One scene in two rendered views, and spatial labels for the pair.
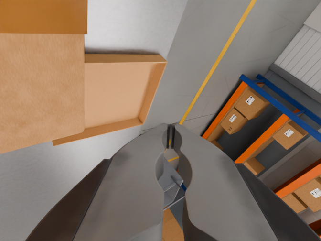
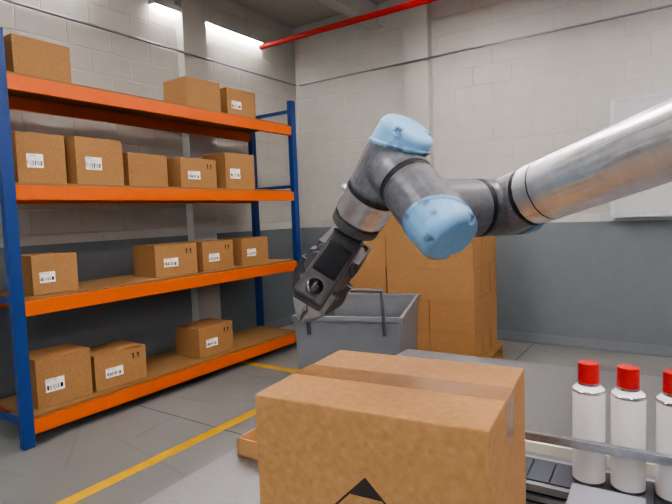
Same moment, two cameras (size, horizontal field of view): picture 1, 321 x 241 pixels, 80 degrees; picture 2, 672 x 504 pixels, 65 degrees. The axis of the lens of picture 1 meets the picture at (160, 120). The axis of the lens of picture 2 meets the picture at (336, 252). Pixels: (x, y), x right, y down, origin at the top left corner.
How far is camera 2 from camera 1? 0.73 m
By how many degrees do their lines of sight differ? 27
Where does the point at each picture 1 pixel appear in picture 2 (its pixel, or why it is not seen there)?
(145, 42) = (249, 468)
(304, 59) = not seen: outside the picture
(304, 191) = (108, 176)
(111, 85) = not seen: hidden behind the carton
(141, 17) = (241, 484)
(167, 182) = (322, 328)
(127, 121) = not seen: hidden behind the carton
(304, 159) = (52, 215)
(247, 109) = (75, 368)
